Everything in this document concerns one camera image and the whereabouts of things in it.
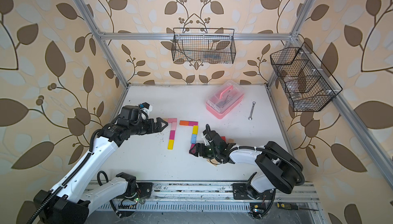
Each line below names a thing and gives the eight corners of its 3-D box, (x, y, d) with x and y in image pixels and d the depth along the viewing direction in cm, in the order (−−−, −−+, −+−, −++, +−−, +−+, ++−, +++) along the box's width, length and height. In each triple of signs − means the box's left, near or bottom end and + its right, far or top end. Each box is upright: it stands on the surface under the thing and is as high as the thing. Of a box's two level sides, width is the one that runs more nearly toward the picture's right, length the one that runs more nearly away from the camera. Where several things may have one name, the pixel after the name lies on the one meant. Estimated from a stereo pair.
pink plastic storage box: (204, 109, 108) (204, 97, 98) (227, 90, 120) (230, 78, 110) (220, 122, 101) (222, 110, 91) (243, 100, 113) (247, 88, 103)
